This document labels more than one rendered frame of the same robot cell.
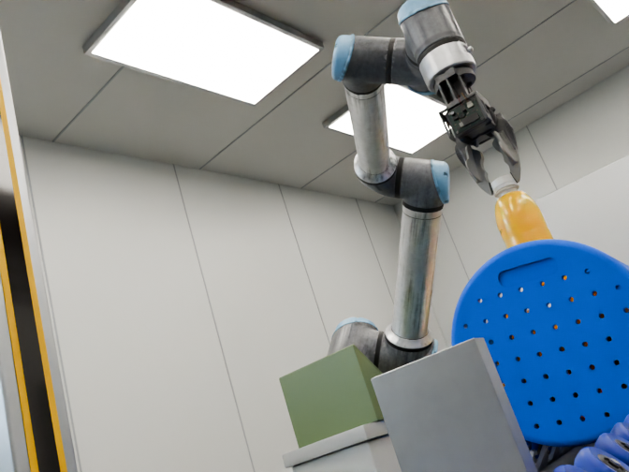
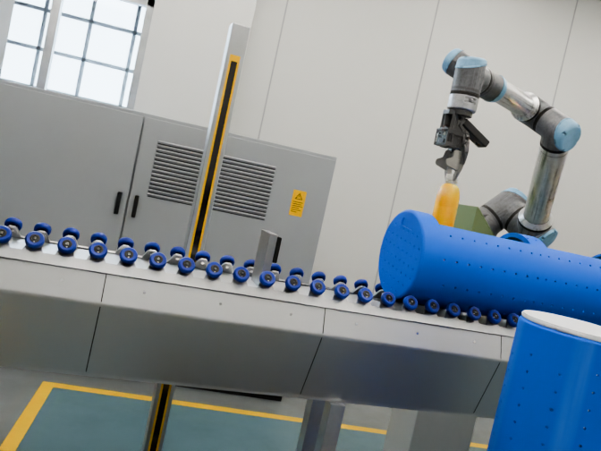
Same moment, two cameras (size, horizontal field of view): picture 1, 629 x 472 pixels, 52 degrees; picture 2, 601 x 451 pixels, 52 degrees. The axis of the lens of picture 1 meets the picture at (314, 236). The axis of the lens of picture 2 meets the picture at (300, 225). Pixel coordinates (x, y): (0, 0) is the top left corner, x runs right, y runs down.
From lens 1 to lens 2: 1.52 m
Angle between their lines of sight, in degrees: 48
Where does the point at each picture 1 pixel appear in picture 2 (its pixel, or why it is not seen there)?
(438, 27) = (459, 82)
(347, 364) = (470, 216)
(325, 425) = not seen: hidden behind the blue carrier
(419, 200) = (544, 142)
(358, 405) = not seen: hidden behind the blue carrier
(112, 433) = (426, 176)
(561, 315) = (405, 247)
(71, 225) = (461, 18)
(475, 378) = (266, 242)
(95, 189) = not seen: outside the picture
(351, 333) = (504, 199)
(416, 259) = (537, 176)
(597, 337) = (407, 263)
